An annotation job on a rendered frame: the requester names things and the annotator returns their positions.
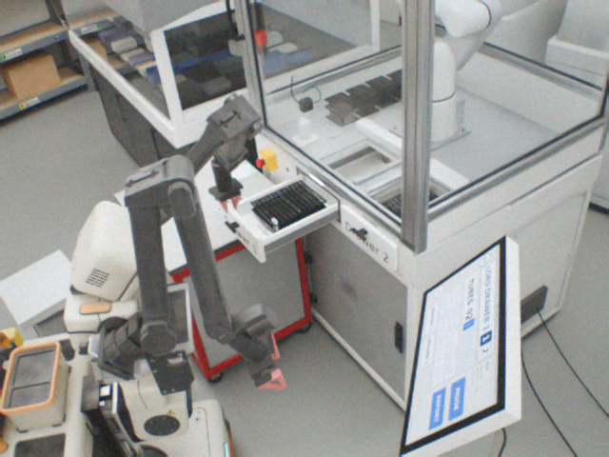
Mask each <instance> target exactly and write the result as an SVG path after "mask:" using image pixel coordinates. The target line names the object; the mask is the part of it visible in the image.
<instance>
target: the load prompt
mask: <svg viewBox="0 0 609 457"><path fill-rule="evenodd" d="M496 271H497V259H496V260H494V261H493V262H491V263H490V264H488V265H487V266H485V267H484V268H482V269H481V297H480V304H479V321H478V346H477V363H479V362H481V361H483V360H485V359H487V358H488V357H490V356H492V354H494V353H495V301H496Z"/></svg>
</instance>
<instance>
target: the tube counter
mask: <svg viewBox="0 0 609 457"><path fill-rule="evenodd" d="M475 317H476V305H474V306H473V307H471V308H469V309H467V310H465V311H464V312H463V313H462V340H461V356H460V370H458V373H459V372H461V371H464V370H466V369H468V368H471V367H472V366H473V361H474V340H475Z"/></svg>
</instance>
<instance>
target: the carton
mask: <svg viewBox="0 0 609 457"><path fill-rule="evenodd" d="M0 72H1V74H2V76H3V78H4V79H3V80H4V83H5V85H6V86H7V88H8V90H9V92H10V94H12V95H13V96H14V97H15V98H17V99H18V100H19V101H23V100H25V99H28V98H31V97H32V96H33V95H35V94H37V93H40V92H42V91H45V90H47V89H51V88H53V87H56V86H58V85H61V84H62V83H61V80H60V78H59V75H58V70H57V68H56V65H55V63H54V60H53V58H52V56H51V55H50V54H49V53H48V52H46V51H44V50H42V49H37V50H33V51H30V52H28V53H27V54H24V55H21V56H18V57H15V58H13V59H10V60H8V61H5V62H2V63H0Z"/></svg>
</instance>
